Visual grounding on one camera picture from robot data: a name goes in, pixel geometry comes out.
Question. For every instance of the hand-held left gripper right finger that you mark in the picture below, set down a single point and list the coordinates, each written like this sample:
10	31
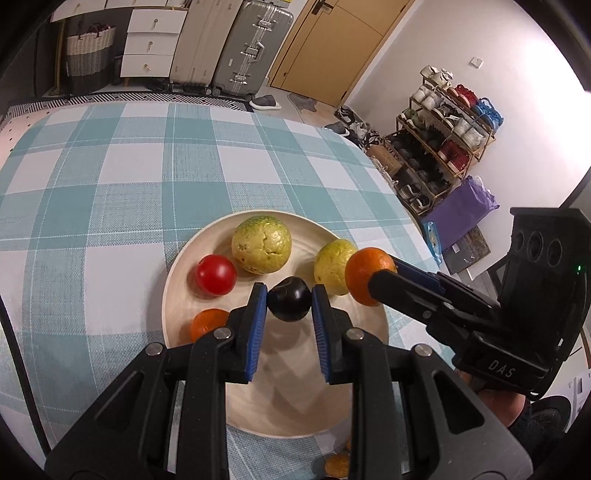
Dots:
322	332

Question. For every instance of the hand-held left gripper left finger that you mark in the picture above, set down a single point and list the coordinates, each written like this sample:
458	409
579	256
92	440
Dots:
256	332

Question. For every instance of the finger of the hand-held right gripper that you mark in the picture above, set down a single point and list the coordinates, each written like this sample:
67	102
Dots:
418	273
406	290

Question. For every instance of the dark purple plum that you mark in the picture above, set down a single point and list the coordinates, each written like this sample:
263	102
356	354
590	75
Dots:
288	297

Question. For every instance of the cream round plate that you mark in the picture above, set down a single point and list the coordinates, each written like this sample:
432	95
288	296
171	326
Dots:
286	392

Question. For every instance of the red tomato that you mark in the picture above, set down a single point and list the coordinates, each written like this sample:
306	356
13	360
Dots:
215	274

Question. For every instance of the green yellow passion fruit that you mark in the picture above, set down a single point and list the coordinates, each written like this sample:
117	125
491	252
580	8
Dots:
261	244

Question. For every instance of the person's right hand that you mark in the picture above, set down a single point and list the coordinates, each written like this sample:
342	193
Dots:
503	408

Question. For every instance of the blue snack packet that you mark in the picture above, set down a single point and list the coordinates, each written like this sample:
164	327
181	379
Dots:
432	240

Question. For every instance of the patterned dark mat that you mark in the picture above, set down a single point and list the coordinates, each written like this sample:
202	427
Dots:
466	249

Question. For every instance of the purple bag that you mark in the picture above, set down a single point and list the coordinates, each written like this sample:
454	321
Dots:
461	207

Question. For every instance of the brown cardboard box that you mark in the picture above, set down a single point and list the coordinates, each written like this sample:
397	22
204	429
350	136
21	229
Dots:
383	155

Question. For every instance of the small orange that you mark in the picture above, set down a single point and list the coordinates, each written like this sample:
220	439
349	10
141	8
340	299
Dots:
337	464

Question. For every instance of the wooden shoe rack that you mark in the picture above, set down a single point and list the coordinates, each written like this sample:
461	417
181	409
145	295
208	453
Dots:
482	147

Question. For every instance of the row of racked shoes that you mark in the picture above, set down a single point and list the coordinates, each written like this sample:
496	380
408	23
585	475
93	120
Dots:
455	124

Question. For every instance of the pile of loose shoes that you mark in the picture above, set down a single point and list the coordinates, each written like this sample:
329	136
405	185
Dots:
355	127

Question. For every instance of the teal checkered tablecloth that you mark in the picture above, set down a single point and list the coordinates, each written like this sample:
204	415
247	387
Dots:
115	184

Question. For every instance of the grey doormat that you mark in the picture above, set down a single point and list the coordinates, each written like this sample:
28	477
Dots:
302	101

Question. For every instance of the grey slippers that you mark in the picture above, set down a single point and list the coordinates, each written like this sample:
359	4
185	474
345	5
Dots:
265	102

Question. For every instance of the wooden door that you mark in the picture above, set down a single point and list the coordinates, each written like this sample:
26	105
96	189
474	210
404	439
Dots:
351	41

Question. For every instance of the black white striped rug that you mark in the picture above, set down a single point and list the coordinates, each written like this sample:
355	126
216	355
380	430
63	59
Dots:
138	98

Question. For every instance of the silver suitcase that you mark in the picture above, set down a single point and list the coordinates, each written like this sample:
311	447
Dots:
251	50

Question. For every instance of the beige suitcase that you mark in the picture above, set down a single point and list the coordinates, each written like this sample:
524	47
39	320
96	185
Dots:
203	41

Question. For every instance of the white drawer cabinet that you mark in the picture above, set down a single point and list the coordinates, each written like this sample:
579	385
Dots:
152	41

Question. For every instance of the dotted floor mat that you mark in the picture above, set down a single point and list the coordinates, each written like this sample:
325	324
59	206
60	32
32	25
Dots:
9	134

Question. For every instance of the woven laundry basket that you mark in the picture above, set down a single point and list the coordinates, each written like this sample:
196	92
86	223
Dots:
90	55

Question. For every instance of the white wall switch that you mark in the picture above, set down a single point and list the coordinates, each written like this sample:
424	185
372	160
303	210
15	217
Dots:
475	61

